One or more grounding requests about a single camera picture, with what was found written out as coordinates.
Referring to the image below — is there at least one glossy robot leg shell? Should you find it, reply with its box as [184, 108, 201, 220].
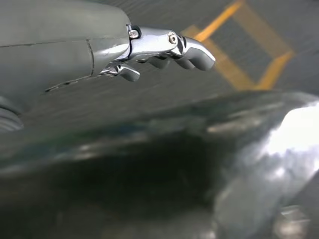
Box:
[0, 91, 319, 239]

